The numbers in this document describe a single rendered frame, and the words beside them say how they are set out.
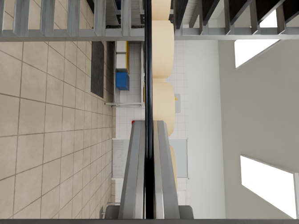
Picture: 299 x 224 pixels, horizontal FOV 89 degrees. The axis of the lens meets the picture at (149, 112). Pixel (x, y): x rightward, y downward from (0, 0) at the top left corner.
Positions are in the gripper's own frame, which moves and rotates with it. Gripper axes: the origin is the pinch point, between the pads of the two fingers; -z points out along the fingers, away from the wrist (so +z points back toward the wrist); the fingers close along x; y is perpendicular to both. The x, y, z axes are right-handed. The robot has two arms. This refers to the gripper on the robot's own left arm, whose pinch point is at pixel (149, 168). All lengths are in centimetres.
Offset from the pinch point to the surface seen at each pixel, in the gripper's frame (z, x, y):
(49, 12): -59, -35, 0
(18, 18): -57, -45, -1
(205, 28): -55, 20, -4
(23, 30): -55, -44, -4
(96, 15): -57, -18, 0
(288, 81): -188, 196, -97
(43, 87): -125, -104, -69
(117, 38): -54, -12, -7
